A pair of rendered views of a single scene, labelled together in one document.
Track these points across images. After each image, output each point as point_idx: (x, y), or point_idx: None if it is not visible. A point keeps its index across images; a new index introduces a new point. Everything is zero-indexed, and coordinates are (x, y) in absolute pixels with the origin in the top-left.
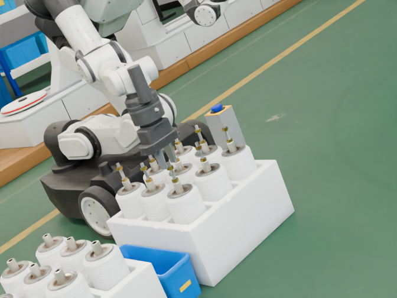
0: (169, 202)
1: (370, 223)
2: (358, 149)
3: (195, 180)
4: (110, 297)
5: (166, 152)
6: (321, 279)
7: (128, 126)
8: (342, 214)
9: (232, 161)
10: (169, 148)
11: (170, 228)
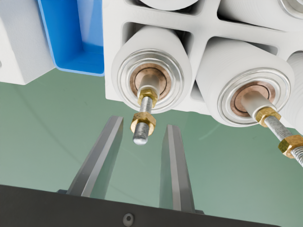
0: (111, 75)
1: (214, 153)
2: None
3: (215, 83)
4: None
5: (167, 161)
6: (148, 145)
7: None
8: (234, 134)
9: (293, 118)
10: (161, 202)
11: (104, 52)
